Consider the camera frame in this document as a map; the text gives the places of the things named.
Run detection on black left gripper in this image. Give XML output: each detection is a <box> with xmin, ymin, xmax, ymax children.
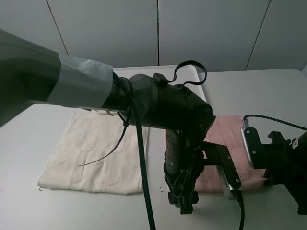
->
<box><xmin>164</xmin><ymin>130</ymin><xmax>216</xmax><ymax>215</ymax></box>

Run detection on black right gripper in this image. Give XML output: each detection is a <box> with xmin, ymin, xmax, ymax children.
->
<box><xmin>265</xmin><ymin>131</ymin><xmax>307</xmax><ymax>215</ymax></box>

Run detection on cream white towel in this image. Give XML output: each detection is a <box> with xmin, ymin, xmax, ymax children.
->
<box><xmin>38</xmin><ymin>111</ymin><xmax>142</xmax><ymax>195</ymax></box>

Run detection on white plastic tray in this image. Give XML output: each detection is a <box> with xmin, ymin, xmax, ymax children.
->
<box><xmin>113</xmin><ymin>65</ymin><xmax>207</xmax><ymax>101</ymax></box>

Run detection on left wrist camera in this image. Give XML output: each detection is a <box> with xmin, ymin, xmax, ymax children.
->
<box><xmin>202</xmin><ymin>141</ymin><xmax>243</xmax><ymax>203</ymax></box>

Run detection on pink towel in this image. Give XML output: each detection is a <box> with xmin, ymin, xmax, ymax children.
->
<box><xmin>195</xmin><ymin>115</ymin><xmax>266</xmax><ymax>193</ymax></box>

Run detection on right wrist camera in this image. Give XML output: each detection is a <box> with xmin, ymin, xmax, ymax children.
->
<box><xmin>241</xmin><ymin>118</ymin><xmax>265</xmax><ymax>169</ymax></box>

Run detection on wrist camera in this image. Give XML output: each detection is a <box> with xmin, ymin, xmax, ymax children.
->
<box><xmin>241</xmin><ymin>118</ymin><xmax>265</xmax><ymax>169</ymax></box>
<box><xmin>202</xmin><ymin>141</ymin><xmax>243</xmax><ymax>203</ymax></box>

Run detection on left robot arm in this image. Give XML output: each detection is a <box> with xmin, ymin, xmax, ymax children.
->
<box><xmin>0</xmin><ymin>31</ymin><xmax>215</xmax><ymax>214</ymax></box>

